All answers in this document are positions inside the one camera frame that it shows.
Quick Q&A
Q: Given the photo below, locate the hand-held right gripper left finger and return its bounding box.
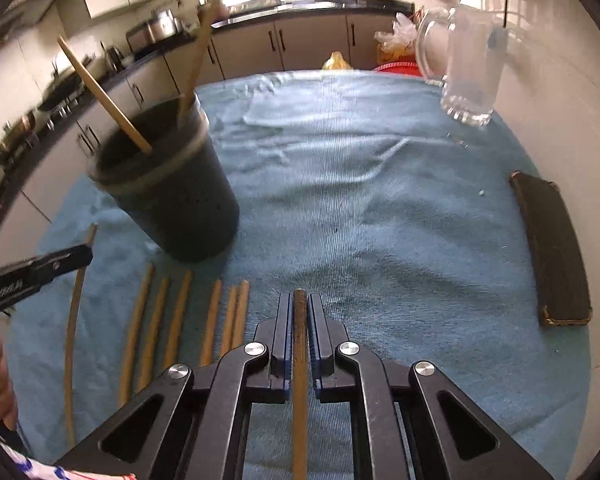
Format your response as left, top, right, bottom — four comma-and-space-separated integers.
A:
52, 292, 293, 480

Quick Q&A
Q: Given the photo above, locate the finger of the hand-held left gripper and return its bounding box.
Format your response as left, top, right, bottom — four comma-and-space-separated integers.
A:
10, 244, 94, 287

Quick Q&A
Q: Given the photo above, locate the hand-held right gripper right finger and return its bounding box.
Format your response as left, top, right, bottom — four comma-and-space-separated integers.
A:
306, 292, 553, 480

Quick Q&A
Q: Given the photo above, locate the wooden chopstick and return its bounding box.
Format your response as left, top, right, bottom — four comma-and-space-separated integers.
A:
176, 0, 237, 128
292, 289, 309, 480
57, 35, 153, 153

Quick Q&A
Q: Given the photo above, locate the group of wooden chopsticks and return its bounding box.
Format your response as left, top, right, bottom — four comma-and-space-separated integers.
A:
62, 224, 251, 448

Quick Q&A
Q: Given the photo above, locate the dark grey utensil cup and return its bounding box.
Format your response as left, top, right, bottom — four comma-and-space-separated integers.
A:
89, 97, 241, 263

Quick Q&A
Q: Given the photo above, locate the blue towel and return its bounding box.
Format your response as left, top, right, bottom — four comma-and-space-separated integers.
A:
5, 71, 593, 480

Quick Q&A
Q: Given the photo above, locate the electric kettle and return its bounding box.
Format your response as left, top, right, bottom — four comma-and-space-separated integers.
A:
101, 44, 125, 72

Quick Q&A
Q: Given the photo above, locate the steel countertop appliance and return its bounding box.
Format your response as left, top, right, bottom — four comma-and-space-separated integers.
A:
126, 9, 183, 53

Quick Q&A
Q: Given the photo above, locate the black leather case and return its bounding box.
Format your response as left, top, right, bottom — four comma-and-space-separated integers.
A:
509, 170, 594, 328

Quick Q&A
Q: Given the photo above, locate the yellow plastic bag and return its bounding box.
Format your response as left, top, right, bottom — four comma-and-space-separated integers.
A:
322, 51, 351, 71

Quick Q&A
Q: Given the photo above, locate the red mesh basket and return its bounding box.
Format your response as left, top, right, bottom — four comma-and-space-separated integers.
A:
372, 62, 426, 79

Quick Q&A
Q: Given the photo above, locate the clear glass mug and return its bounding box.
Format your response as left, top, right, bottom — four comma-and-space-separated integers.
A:
414, 6, 508, 127

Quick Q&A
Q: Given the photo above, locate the clear plastic bag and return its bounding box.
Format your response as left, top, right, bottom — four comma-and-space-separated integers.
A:
375, 12, 421, 48

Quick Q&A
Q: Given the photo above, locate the black kitchen countertop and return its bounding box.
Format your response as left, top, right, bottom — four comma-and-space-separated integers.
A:
0, 0, 415, 171

